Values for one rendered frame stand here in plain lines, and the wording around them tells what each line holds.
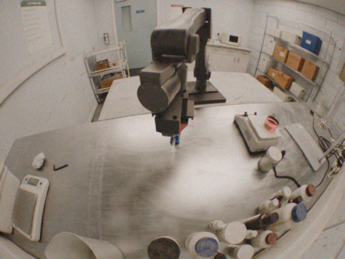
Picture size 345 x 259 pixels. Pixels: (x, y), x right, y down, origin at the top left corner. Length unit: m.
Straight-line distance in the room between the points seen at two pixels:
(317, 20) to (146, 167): 3.26
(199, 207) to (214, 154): 0.19
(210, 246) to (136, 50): 3.27
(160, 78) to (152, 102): 0.05
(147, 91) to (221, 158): 0.35
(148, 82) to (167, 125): 0.08
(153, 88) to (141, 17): 3.04
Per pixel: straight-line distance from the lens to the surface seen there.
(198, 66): 0.62
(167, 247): 0.31
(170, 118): 0.22
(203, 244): 0.27
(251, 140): 0.51
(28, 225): 0.59
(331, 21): 3.09
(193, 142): 0.48
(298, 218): 0.38
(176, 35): 0.24
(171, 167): 0.42
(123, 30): 3.24
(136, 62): 3.33
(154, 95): 0.20
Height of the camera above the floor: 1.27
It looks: 46 degrees down
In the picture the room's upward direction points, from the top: straight up
